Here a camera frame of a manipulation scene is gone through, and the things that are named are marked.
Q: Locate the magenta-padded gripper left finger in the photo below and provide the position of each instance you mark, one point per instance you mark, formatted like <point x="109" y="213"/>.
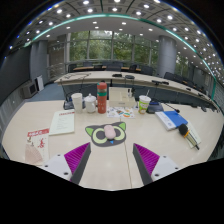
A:
<point x="68" y="163"/>

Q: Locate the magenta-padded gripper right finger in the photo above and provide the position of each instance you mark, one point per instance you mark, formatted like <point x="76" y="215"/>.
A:
<point x="156" y="163"/>

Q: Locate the cat-face mouse pad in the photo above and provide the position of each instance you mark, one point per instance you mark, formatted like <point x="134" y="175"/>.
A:
<point x="96" y="136"/>

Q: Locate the red and white booklet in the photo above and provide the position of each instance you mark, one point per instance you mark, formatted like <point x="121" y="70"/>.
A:
<point x="37" y="145"/>

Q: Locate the white leaflet with red header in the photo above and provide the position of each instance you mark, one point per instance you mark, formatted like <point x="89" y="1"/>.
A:
<point x="62" y="121"/>

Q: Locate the black microphone with yellow band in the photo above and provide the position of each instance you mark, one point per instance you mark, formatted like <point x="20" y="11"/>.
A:
<point x="185" y="130"/>

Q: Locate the blue and white book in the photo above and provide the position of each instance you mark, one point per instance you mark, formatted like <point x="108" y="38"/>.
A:
<point x="171" y="119"/>

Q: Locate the dark flat pouch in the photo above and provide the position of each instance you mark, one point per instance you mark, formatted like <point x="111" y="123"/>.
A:
<point x="155" y="107"/>

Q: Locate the green printed cup with straw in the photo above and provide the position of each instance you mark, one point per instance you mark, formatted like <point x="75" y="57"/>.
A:
<point x="144" y="104"/>

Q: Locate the colourful sticker sheet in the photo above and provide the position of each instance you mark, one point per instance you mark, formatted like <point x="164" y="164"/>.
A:
<point x="121" y="113"/>

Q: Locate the stack of white paper cups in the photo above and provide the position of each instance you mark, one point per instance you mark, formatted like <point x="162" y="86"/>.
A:
<point x="77" y="102"/>

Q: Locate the white lidded mug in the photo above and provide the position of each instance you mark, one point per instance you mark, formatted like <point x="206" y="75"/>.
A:
<point x="90" y="104"/>

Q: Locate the red drink bottle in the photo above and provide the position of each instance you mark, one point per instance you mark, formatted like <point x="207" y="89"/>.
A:
<point x="102" y="100"/>

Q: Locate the white cardboard box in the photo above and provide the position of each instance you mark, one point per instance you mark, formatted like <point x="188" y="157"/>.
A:
<point x="120" y="98"/>

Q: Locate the curved conference desk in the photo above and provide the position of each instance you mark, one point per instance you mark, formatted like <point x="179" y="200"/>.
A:
<point x="133" y="78"/>

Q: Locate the dark office chairs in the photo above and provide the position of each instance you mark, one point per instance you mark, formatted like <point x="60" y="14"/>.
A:
<point x="146" y="70"/>

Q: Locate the ceiling lights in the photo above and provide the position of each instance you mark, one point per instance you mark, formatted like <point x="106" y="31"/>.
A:
<point x="110" y="13"/>

